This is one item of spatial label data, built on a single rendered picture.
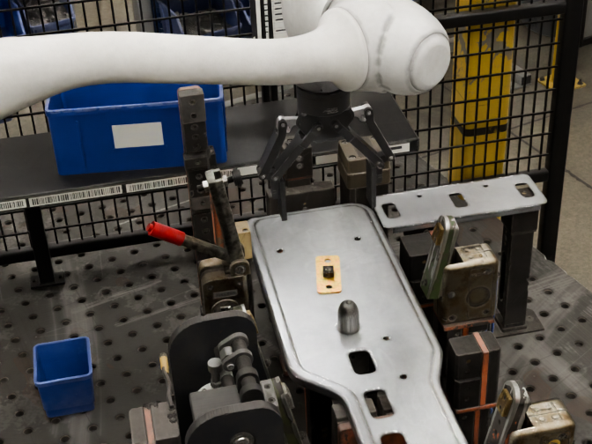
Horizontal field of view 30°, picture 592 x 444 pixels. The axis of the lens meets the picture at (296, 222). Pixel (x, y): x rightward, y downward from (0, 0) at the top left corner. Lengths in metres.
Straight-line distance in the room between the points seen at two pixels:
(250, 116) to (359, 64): 0.82
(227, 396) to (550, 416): 0.42
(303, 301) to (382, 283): 0.13
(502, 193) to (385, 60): 0.68
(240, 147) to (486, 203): 0.46
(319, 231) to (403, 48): 0.60
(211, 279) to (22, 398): 0.53
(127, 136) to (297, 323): 0.51
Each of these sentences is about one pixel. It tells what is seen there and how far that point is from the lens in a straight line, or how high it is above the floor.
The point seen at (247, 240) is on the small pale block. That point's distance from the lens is 1.73.
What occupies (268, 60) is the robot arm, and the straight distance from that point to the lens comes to 1.29.
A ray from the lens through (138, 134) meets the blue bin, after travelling 1.94.
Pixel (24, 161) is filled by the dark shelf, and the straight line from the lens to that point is 2.06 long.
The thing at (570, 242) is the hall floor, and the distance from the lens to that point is 3.58.
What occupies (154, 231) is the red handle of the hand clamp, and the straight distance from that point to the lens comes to 1.61.
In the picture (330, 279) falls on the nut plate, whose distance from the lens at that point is 1.71.
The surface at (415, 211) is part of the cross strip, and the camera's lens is 1.88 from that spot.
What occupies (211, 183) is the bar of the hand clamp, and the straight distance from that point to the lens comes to 1.57.
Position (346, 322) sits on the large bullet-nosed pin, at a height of 1.02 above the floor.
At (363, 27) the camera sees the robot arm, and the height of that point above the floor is 1.50.
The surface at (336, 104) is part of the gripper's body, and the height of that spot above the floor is 1.32.
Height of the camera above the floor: 2.04
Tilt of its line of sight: 34 degrees down
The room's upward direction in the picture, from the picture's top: 3 degrees counter-clockwise
